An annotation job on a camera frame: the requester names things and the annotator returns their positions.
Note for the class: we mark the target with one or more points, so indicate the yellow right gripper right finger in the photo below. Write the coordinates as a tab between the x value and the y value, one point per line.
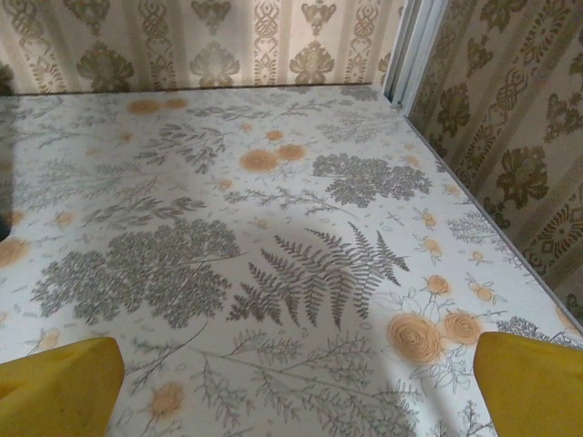
537	391

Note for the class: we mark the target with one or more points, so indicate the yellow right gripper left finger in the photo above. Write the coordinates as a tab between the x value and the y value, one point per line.
54	391

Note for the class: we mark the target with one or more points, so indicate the floral patterned table mat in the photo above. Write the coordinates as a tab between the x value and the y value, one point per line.
273	205

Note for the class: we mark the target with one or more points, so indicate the aluminium frame post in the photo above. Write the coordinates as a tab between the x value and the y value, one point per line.
410	54

